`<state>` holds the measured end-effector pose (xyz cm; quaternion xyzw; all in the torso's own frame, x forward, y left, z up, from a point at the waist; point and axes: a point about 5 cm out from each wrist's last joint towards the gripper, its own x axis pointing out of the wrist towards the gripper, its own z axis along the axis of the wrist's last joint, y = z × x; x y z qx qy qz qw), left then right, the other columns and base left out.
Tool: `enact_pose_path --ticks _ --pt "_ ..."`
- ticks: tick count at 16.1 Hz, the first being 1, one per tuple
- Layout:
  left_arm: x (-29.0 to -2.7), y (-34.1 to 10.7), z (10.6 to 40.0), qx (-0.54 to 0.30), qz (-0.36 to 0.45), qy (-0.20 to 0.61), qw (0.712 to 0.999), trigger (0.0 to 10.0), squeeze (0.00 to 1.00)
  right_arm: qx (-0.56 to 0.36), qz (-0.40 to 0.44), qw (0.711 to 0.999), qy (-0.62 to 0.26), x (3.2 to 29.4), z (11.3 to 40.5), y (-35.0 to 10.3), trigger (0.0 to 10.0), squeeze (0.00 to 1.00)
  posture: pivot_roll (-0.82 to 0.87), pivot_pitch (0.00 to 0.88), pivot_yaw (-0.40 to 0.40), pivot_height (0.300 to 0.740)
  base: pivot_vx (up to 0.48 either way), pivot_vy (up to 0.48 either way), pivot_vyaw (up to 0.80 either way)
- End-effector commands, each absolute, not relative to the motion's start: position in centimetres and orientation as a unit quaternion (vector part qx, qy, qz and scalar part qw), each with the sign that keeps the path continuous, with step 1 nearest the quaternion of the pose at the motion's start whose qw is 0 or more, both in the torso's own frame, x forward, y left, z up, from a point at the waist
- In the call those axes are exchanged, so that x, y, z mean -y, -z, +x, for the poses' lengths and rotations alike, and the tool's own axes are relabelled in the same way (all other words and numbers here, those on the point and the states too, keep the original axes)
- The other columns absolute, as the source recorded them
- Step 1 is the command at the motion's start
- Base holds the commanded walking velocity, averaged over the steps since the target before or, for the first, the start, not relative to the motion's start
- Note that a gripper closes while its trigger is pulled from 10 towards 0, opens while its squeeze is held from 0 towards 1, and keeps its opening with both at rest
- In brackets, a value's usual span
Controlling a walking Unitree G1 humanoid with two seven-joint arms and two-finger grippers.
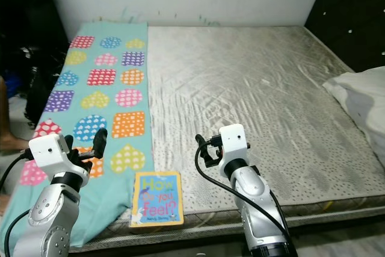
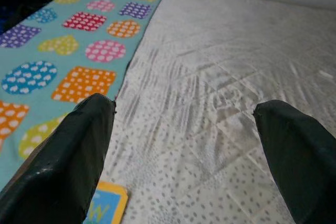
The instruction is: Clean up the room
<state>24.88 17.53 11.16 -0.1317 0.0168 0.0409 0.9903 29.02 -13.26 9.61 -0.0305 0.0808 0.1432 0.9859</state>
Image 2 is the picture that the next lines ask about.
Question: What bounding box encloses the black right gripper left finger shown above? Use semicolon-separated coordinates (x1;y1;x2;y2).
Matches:
0;92;117;224

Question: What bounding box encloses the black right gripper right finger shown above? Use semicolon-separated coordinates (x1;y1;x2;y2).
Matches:
253;99;336;224

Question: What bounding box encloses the blue yellow-edged children's book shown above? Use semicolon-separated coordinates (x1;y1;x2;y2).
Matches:
83;180;129;224

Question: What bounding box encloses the teal blanket with colourful shapes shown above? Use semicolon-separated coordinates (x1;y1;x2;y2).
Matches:
0;0;171;190

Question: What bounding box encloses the white dotted quilted mattress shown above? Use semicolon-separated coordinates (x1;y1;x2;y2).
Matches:
83;0;336;224

